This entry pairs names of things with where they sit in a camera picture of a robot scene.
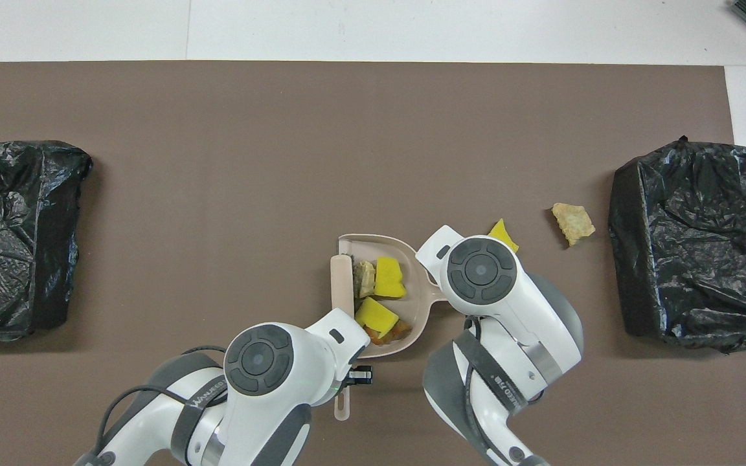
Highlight orange striped croissant toy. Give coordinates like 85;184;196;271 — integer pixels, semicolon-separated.
365;320;413;347

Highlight yellow sponge wedge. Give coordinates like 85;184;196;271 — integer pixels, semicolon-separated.
354;296;400;335

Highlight beige hand brush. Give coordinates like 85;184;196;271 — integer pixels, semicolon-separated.
329;254;356;422

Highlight pale striped croissant toy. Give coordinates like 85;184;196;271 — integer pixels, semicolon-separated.
353;260;378;299

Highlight notched yellow sponge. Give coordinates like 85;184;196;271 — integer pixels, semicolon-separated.
374;256;408;300

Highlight beige plastic dustpan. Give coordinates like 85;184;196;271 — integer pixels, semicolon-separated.
337;234;449;361

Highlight pale bread chunk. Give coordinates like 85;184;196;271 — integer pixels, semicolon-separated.
552;203;596;247

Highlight bin with black bag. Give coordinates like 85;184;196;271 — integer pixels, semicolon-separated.
609;136;746;354
0;140;93;342

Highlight curved yellow sponge piece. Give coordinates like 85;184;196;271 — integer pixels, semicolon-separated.
488;218;521;254

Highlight brown table mat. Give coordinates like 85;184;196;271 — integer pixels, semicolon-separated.
0;60;746;466

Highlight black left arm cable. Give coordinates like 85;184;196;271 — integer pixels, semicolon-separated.
91;345;231;466

